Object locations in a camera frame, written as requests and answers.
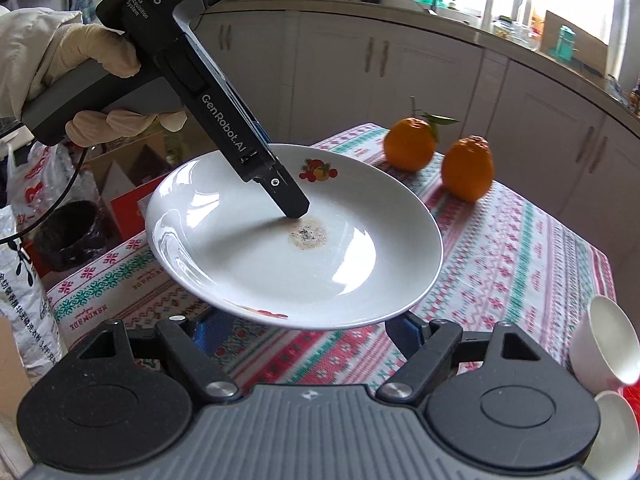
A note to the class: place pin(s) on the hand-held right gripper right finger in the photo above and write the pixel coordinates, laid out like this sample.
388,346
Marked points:
407,335

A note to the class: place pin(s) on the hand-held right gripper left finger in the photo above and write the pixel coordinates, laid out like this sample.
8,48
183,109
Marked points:
204,332

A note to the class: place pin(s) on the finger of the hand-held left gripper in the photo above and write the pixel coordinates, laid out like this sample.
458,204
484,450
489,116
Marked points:
287,195

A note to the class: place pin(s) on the stained white fruit-print plate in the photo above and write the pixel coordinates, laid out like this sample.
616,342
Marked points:
350,240

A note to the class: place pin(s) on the white ceramic bowl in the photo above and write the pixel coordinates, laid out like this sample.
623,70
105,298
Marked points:
612,435
605,340

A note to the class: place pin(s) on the person's left hand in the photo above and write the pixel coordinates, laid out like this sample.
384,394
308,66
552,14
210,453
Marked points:
100,45

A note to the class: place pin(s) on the brown cardboard box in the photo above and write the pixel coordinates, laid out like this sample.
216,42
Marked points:
125,160

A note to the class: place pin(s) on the patterned tablecloth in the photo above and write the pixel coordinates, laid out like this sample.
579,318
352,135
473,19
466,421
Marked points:
500,270

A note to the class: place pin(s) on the orange with leaf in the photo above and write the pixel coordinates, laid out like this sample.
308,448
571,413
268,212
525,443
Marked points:
407,142

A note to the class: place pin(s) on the small red carton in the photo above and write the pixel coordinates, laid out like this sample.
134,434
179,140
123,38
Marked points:
130,210

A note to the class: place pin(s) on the black bucket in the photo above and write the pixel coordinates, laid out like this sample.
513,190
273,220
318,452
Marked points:
70,235

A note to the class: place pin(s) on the bumpy orange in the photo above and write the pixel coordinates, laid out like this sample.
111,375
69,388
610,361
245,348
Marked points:
467,170

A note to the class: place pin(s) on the printed white sack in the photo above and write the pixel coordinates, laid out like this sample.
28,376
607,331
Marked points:
25,285

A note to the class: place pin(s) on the red and white plastic bag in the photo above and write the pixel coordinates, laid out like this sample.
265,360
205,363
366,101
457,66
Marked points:
40,180

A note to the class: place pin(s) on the stack of clear cups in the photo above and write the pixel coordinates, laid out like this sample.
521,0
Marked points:
488,10

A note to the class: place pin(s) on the glass mug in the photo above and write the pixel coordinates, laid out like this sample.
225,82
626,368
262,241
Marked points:
527,37

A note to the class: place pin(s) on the teal bottle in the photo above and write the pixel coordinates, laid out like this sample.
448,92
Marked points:
565,42

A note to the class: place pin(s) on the dark sauce bottle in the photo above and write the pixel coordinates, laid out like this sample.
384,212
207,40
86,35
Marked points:
636,95

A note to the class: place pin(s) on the wooden cutting board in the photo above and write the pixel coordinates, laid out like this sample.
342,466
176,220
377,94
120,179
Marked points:
590,50

